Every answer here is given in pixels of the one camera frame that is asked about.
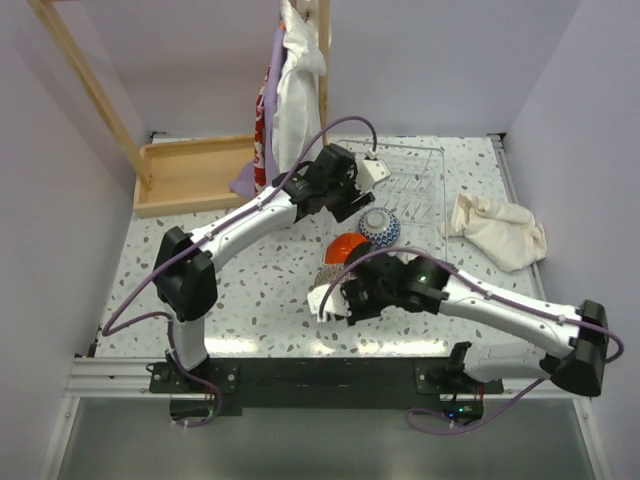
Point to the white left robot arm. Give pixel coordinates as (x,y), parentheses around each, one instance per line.
(187,263)

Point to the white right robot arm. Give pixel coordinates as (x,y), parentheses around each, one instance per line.
(562,343)

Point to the orange plastic bowl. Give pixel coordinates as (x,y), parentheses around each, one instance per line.
(341,247)

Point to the red and white patterned cloth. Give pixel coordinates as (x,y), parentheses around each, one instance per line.
(259,169)

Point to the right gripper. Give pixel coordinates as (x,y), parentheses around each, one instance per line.
(353,300)

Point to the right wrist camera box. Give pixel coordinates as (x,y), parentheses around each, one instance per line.
(327,304)

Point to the white hanging cloth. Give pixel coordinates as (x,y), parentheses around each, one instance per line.
(297,116)

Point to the white wire dish rack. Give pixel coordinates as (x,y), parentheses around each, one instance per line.
(415,193)

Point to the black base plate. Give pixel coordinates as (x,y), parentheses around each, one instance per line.
(228,386)

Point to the cream cloth on table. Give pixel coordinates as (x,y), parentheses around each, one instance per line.
(507,233)

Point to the purple cloth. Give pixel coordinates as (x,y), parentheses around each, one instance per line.
(243,183)

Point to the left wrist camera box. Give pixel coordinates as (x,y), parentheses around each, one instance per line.
(370,173)

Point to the red blue patterned bowl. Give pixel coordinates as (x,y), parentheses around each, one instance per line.
(380,227)

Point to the brown patterned ceramic bowl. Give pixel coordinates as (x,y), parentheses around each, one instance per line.
(327,275)

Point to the wooden tray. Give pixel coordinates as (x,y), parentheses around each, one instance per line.
(192,176)

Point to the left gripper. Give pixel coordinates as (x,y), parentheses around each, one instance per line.
(351,206)

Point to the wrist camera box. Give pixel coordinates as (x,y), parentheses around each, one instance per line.
(327,304)
(370,173)

